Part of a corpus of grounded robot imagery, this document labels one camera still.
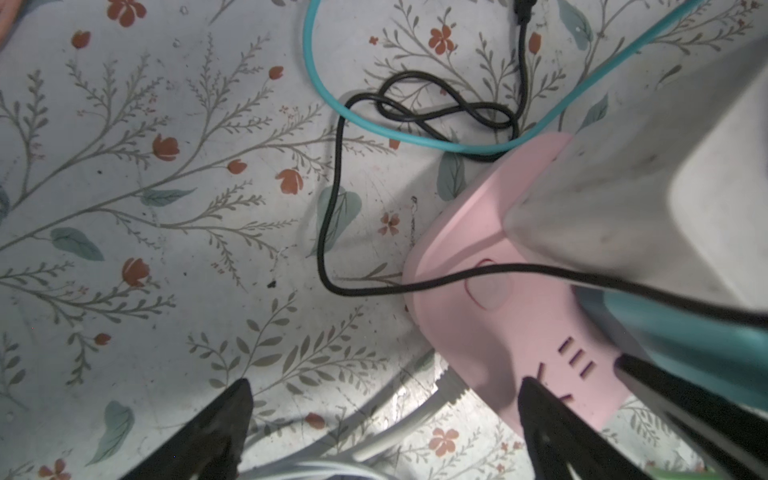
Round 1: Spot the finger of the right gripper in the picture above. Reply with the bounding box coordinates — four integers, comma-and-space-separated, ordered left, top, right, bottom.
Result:
614, 355, 767, 479

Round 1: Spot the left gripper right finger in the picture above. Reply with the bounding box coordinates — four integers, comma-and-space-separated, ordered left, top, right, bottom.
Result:
518, 377, 648, 480

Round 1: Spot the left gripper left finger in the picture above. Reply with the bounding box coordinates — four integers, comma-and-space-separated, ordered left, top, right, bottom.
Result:
123, 379, 253, 480

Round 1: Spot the teal charger plug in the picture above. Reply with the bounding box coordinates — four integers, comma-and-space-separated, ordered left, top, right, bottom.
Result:
572, 286, 767, 411

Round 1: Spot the pink power strip cube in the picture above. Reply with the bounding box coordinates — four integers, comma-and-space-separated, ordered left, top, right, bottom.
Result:
403, 133, 628, 431

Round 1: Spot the white charger plug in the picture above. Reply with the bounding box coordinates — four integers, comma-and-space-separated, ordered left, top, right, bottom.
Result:
504, 39, 767, 309

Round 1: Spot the white power plug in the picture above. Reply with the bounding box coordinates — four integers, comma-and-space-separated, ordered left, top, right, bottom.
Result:
239, 365, 469, 480

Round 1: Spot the black cable of white charger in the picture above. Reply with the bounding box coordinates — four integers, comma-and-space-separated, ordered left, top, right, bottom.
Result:
316, 0, 768, 328

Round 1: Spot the teal cable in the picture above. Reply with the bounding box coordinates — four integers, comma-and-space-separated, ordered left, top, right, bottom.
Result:
301, 0, 703, 156

